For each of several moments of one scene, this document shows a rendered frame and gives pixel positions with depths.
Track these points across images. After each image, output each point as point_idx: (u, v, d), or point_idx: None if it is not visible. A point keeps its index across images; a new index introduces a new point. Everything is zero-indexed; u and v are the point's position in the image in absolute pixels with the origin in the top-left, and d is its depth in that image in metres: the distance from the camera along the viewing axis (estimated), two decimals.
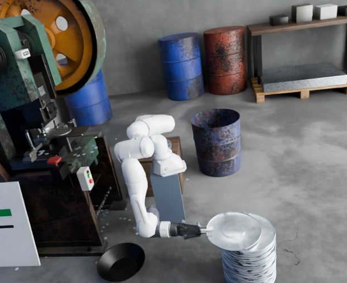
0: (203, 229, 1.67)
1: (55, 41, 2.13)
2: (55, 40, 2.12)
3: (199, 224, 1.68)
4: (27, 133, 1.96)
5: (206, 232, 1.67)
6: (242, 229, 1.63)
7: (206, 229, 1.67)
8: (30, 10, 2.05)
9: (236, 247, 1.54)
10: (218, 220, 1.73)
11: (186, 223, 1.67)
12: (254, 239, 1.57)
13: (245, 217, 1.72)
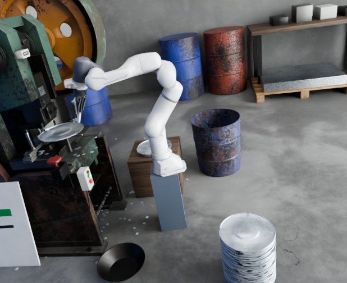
0: (80, 114, 1.89)
1: (55, 44, 2.14)
2: (55, 44, 2.13)
3: (80, 109, 1.90)
4: (27, 133, 1.96)
5: (79, 117, 1.89)
6: (54, 133, 2.00)
7: (80, 116, 1.90)
8: (37, 9, 2.04)
9: (51, 129, 2.10)
10: (78, 128, 2.03)
11: (86, 100, 1.88)
12: (41, 136, 2.01)
13: (59, 138, 1.92)
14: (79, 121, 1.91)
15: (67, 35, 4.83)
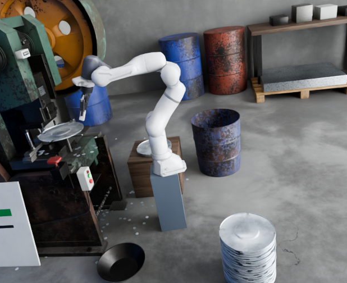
0: (85, 113, 1.95)
1: (55, 43, 2.13)
2: (55, 42, 2.13)
3: None
4: (27, 133, 1.96)
5: (84, 115, 1.95)
6: (65, 131, 2.00)
7: (84, 114, 1.96)
8: (35, 9, 2.04)
9: (49, 140, 1.93)
10: (60, 126, 2.12)
11: (89, 97, 1.95)
12: (65, 137, 1.93)
13: (78, 126, 2.07)
14: (83, 119, 1.96)
15: None
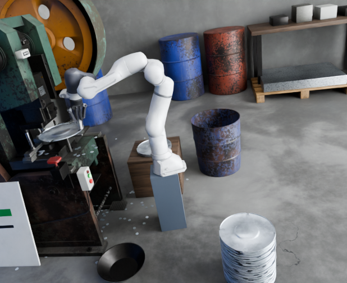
0: (81, 122, 1.98)
1: None
2: None
3: (82, 117, 1.99)
4: (27, 133, 1.96)
5: (80, 124, 1.98)
6: (56, 129, 2.05)
7: (81, 124, 1.99)
8: None
9: (72, 124, 2.12)
10: (62, 137, 1.93)
11: (86, 109, 1.94)
12: (57, 126, 2.13)
13: (43, 137, 1.98)
14: (81, 128, 2.00)
15: None
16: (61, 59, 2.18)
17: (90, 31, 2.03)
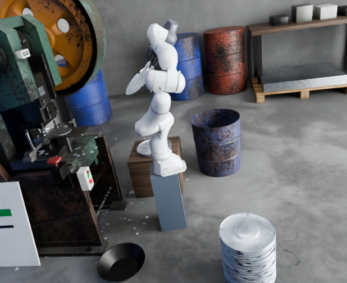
0: (148, 63, 2.18)
1: None
2: None
3: (146, 59, 2.15)
4: (27, 133, 1.96)
5: None
6: (141, 80, 2.32)
7: (147, 64, 2.19)
8: (68, 33, 2.09)
9: (151, 68, 2.27)
10: (129, 86, 2.21)
11: (149, 49, 2.12)
12: None
13: (133, 91, 2.36)
14: (147, 68, 2.20)
15: None
16: (44, 12, 2.05)
17: None
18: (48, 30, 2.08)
